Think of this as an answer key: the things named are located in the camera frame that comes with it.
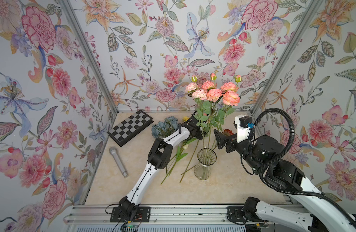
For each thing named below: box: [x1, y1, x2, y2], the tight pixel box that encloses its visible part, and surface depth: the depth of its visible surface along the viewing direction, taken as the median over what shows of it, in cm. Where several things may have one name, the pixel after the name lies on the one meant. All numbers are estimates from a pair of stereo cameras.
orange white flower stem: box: [160, 138, 197, 186], surface depth 98 cm
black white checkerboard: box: [106, 109, 154, 148], surface depth 109 cm
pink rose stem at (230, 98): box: [214, 74, 242, 163], surface depth 65 cm
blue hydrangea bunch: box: [151, 116, 180, 139], surface depth 103 cm
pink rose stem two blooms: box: [185, 74, 209, 163], surface depth 69 cm
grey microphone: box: [109, 146, 129, 178], surface depth 93 cm
